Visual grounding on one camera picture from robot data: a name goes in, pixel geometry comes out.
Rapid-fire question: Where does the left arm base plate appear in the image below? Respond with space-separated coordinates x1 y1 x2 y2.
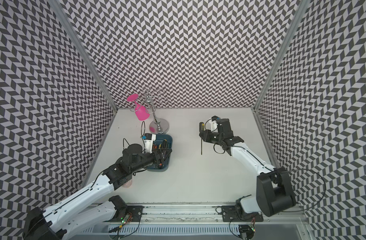
107 205 145 223

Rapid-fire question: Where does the clear pink plastic cup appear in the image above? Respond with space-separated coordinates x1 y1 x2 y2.
122 180 133 188

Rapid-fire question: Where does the teal plastic storage box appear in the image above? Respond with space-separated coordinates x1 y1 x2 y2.
146 135 173 172

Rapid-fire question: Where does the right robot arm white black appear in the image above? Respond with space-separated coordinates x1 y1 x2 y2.
199 116 296 220

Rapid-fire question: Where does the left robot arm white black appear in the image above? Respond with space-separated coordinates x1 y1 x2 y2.
22 144 172 240

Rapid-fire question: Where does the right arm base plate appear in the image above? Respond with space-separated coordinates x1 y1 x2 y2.
216 205 264 223

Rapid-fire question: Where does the chrome glass holder stand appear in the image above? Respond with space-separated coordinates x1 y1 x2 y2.
142 87 170 135

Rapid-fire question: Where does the pink plastic wine glass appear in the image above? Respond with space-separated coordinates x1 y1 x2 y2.
127 94 150 121

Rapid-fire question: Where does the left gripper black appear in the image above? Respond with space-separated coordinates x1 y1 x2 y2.
130 148 173 174

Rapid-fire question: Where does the aluminium front rail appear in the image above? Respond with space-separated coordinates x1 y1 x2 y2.
127 203 308 225

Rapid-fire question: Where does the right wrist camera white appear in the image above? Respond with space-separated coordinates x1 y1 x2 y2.
210 116 220 132

